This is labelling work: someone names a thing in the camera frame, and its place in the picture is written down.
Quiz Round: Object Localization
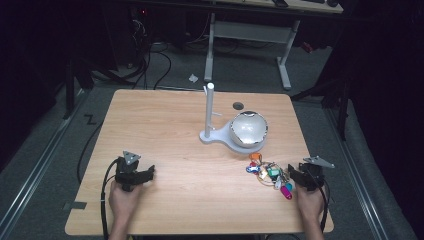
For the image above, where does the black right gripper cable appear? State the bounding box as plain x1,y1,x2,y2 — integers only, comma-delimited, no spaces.
308,166,331,234

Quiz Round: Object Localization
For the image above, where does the black floor cable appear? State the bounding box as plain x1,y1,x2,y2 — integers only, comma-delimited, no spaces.
76,122,104,185

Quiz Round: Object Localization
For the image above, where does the silver metal bowl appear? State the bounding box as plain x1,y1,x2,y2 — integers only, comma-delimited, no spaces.
229,110,269,149

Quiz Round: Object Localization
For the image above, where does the person's right hand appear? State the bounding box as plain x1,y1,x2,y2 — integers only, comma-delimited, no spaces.
294,184,326,224

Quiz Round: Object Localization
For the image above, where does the grey tape strip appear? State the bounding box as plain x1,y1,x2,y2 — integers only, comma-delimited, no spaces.
62,201,88,211

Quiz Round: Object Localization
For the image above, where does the person's left hand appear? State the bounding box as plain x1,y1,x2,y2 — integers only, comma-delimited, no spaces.
108,180,144,225

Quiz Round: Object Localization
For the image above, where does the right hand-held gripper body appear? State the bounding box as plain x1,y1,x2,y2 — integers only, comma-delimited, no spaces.
298,155,336,192

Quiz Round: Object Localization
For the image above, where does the metal floor rail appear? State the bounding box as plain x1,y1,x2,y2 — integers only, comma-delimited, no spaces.
324,106,390,240
0,89,88,240

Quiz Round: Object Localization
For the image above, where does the white-framed desk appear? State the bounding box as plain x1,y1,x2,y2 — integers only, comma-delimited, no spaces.
186,0,344,92

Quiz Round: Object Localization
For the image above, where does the bundle of black cables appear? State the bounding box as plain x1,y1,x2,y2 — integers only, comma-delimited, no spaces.
126,9,173,91

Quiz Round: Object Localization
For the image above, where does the bunch of colourful keys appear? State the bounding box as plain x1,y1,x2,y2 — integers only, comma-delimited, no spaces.
245,152,295,201

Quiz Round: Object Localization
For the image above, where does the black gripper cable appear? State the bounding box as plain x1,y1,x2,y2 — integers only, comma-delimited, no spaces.
308,166,331,234
99,157,121,240

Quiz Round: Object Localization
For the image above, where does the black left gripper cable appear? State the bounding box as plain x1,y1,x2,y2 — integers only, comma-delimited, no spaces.
99,157,121,240

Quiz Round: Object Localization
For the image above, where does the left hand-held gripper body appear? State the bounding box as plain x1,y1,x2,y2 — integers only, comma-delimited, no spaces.
114,150,145,193

